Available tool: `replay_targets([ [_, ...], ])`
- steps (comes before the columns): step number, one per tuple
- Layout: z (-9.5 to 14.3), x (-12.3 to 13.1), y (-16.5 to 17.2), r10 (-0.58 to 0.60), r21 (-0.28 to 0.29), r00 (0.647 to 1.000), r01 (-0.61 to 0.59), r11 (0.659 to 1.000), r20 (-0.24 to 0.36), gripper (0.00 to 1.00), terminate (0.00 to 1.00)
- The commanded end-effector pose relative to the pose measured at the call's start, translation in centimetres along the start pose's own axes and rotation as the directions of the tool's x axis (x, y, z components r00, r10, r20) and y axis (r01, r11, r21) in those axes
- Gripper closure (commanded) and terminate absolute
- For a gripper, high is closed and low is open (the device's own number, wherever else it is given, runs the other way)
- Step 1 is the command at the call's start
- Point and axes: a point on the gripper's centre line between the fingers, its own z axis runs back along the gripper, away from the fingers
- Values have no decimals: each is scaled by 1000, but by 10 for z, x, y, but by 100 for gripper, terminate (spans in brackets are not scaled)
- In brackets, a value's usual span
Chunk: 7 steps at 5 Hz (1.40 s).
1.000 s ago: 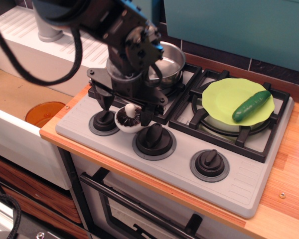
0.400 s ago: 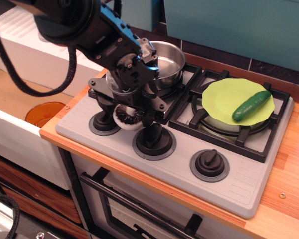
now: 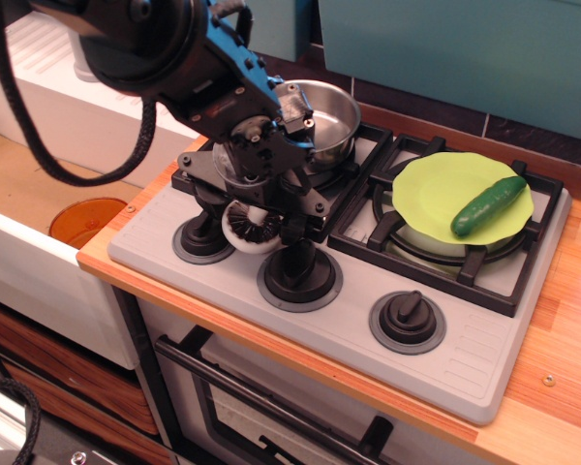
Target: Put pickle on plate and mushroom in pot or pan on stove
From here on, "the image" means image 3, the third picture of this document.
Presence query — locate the lime green plate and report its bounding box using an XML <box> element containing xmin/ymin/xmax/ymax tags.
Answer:
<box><xmin>392</xmin><ymin>152</ymin><xmax>535</xmax><ymax>245</ymax></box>

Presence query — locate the wooden drawer front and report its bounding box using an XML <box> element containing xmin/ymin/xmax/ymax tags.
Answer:
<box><xmin>0</xmin><ymin>304</ymin><xmax>171</xmax><ymax>464</ymax></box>

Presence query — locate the black left stove knob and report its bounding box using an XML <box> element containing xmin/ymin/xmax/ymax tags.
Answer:
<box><xmin>172</xmin><ymin>212</ymin><xmax>234</xmax><ymax>265</ymax></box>

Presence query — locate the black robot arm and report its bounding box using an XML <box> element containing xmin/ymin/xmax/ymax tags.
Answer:
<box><xmin>35</xmin><ymin>1</ymin><xmax>330</xmax><ymax>244</ymax></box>

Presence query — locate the black cable lower left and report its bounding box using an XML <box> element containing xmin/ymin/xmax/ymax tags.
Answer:
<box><xmin>0</xmin><ymin>377</ymin><xmax>42</xmax><ymax>465</ymax></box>

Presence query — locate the white toy sink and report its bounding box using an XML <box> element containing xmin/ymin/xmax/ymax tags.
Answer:
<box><xmin>0</xmin><ymin>7</ymin><xmax>197</xmax><ymax>370</ymax></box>

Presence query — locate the oven door with black handle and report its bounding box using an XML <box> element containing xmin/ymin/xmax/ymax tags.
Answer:
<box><xmin>154</xmin><ymin>325</ymin><xmax>495</xmax><ymax>465</ymax></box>

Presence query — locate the grey toy stove top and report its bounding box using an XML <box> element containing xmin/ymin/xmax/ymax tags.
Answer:
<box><xmin>107</xmin><ymin>126</ymin><xmax>573</xmax><ymax>427</ymax></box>

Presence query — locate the black left burner grate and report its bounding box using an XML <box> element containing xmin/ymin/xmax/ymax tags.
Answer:
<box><xmin>171</xmin><ymin>123</ymin><xmax>393</xmax><ymax>242</ymax></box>

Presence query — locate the green toy pickle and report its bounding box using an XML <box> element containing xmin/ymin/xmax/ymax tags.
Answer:
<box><xmin>450</xmin><ymin>176</ymin><xmax>527</xmax><ymax>238</ymax></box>

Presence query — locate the stainless steel pot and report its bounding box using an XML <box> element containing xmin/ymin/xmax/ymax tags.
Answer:
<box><xmin>274</xmin><ymin>79</ymin><xmax>361</xmax><ymax>173</ymax></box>

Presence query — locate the black burner grate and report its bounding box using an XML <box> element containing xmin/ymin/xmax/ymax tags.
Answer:
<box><xmin>328</xmin><ymin>136</ymin><xmax>568</xmax><ymax>317</ymax></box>
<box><xmin>171</xmin><ymin>123</ymin><xmax>393</xmax><ymax>242</ymax></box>

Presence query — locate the black middle stove knob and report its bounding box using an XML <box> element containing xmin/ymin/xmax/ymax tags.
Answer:
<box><xmin>258</xmin><ymin>239</ymin><xmax>344</xmax><ymax>313</ymax></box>

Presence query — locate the black braided cable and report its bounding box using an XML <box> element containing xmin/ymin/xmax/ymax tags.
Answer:
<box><xmin>0</xmin><ymin>0</ymin><xmax>158</xmax><ymax>187</ymax></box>

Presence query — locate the black right burner grate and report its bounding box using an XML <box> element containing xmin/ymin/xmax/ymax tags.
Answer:
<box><xmin>328</xmin><ymin>136</ymin><xmax>568</xmax><ymax>317</ymax></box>

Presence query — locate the white brown toy mushroom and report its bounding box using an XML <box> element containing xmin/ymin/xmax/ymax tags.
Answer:
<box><xmin>222</xmin><ymin>201</ymin><xmax>282</xmax><ymax>255</ymax></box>

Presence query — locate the orange plastic sink drain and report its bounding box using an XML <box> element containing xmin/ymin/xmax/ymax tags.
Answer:
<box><xmin>48</xmin><ymin>198</ymin><xmax>127</xmax><ymax>249</ymax></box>

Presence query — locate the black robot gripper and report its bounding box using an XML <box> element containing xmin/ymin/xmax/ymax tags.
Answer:
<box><xmin>177</xmin><ymin>143</ymin><xmax>327</xmax><ymax>245</ymax></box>

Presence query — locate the black right stove knob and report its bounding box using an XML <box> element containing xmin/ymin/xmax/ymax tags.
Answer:
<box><xmin>369</xmin><ymin>291</ymin><xmax>446</xmax><ymax>356</ymax></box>

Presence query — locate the black stove knob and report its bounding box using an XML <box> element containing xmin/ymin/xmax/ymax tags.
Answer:
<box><xmin>369</xmin><ymin>291</ymin><xmax>446</xmax><ymax>356</ymax></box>
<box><xmin>258</xmin><ymin>239</ymin><xmax>344</xmax><ymax>313</ymax></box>
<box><xmin>172</xmin><ymin>212</ymin><xmax>234</xmax><ymax>265</ymax></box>

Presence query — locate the grey toy faucet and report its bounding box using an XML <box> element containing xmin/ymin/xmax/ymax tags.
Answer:
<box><xmin>69</xmin><ymin>32</ymin><xmax>99</xmax><ymax>82</ymax></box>

